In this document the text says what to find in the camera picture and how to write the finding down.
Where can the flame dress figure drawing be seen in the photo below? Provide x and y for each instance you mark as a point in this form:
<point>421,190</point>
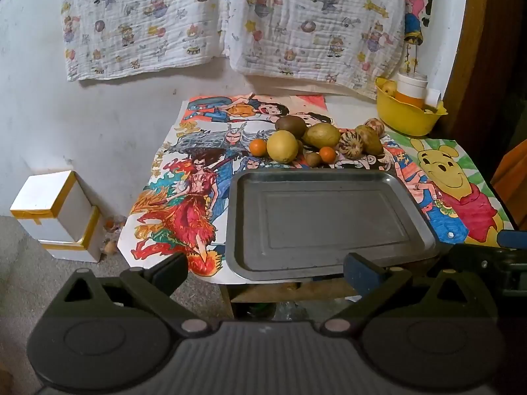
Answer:
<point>185,214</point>

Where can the wooden cabinet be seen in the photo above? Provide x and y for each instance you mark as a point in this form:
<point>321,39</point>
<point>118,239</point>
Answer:
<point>486,49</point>

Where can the brown mango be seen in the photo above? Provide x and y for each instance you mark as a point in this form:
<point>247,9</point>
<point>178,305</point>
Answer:
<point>370,140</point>

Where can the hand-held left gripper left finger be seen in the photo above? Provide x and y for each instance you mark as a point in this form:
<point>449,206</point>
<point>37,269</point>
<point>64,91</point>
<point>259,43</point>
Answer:
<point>175,269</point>

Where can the green bottle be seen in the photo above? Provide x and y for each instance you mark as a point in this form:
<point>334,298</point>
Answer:
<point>257,312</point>

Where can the metal tray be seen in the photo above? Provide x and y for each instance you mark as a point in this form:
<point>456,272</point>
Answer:
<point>329,222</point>

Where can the wooden table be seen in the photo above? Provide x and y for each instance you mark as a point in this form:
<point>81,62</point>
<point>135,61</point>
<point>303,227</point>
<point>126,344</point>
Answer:
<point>288,292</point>

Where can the printed muslin blanket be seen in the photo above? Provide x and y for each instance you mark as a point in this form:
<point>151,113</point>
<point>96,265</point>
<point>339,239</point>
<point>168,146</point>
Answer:
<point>308,20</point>
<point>136,16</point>

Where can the yellow lemon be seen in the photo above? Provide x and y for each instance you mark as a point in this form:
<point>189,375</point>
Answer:
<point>282,146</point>

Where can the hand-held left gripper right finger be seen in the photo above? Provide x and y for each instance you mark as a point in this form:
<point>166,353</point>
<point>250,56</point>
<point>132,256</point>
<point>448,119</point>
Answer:
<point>362,273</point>

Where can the yellow pear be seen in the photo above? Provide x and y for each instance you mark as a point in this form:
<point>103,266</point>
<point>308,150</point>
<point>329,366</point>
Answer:
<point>389,87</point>

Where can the large brown kiwi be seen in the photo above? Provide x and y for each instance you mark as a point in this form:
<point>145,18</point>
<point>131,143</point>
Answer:
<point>290,125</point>

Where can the clear plastic bottle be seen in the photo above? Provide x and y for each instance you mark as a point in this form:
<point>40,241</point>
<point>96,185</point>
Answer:
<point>292,312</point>

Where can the yellow flower twig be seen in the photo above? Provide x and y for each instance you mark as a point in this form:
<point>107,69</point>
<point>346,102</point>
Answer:
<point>413,63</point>

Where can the white box yellow tape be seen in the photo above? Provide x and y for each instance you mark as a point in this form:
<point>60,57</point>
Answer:
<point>45,205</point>
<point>74,251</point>

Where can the white and orange cup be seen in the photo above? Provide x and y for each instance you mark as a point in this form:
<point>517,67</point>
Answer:
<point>411,84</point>

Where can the striped pepino melon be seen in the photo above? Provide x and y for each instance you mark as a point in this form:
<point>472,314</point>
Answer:
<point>375,125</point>
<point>350,142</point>

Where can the yellow plastic basin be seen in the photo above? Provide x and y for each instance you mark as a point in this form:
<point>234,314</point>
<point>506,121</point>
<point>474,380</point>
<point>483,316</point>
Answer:
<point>403,119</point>

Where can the white paper roll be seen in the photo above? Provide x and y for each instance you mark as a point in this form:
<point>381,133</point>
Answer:
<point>432,98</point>

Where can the colourful cartoon table cover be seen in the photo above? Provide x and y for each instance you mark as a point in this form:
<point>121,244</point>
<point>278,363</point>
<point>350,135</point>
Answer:
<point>428,201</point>

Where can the orange wooden panel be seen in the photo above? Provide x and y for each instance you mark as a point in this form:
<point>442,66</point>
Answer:
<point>512,177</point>

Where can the small orange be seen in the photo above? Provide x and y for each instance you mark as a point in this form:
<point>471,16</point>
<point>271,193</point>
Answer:
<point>328,154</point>
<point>258,147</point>

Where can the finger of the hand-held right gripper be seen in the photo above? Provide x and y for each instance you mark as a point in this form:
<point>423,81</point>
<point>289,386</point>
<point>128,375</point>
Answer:
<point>473,257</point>
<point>514,238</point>

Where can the small brown kiwi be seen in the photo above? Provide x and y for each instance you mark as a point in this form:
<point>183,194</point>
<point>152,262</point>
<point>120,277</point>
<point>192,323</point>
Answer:
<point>300,146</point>
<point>313,159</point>

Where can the yellow-green mango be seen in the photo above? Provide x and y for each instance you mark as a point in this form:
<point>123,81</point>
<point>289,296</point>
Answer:
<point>322,135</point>

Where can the cartoon children drawing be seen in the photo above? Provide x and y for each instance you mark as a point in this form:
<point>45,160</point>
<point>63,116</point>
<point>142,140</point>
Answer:
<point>247,109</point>

